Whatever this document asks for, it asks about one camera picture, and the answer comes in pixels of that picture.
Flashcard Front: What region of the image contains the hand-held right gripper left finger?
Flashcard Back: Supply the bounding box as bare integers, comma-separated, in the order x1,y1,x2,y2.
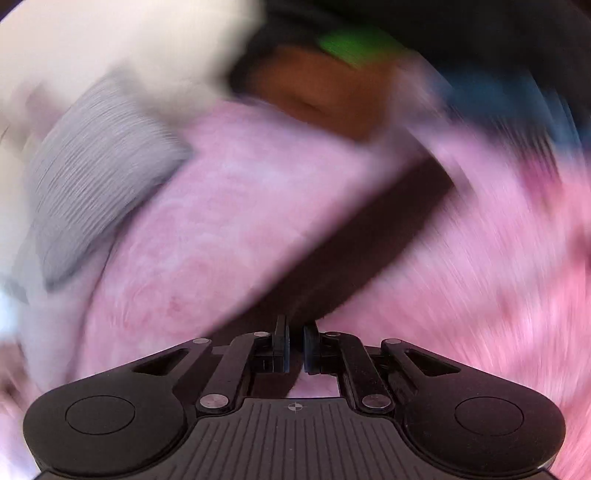
133,315,293,415

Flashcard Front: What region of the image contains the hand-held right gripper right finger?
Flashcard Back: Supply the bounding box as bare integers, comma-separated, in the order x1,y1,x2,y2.
302,322,462,415

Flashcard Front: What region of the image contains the dark brown garment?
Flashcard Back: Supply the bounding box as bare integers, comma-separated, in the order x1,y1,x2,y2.
203,182,455,337

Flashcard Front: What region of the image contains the pink rose bedsheet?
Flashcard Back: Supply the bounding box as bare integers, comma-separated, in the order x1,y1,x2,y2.
0,99,591,480

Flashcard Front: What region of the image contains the checked grey pillow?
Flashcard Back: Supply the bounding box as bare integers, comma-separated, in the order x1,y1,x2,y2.
25,74,195,292

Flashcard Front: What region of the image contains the tan brown garment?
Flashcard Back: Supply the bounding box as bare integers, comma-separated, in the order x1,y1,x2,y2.
247,46,398,141

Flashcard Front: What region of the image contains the green knit sweater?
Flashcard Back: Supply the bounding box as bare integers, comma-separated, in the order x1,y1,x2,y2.
318,27,409,70

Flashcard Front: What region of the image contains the blue denim garment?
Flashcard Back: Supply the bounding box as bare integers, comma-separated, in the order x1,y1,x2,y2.
436,65,580,151

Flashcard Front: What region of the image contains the black garment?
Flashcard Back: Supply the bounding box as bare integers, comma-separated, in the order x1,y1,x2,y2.
231,0,568,93

